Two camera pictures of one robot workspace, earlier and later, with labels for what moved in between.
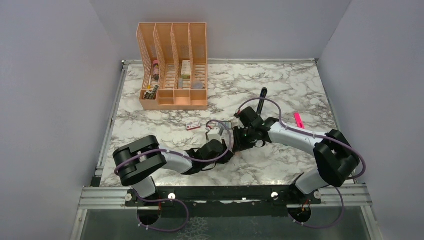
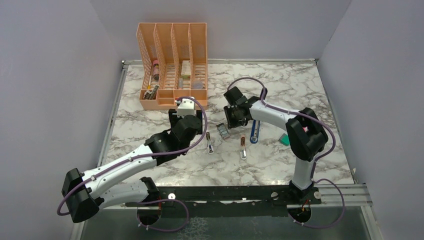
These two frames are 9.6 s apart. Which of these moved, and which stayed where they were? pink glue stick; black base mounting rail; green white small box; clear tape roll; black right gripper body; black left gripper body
Moved: black right gripper body; black left gripper body
Stayed: clear tape roll; pink glue stick; green white small box; black base mounting rail
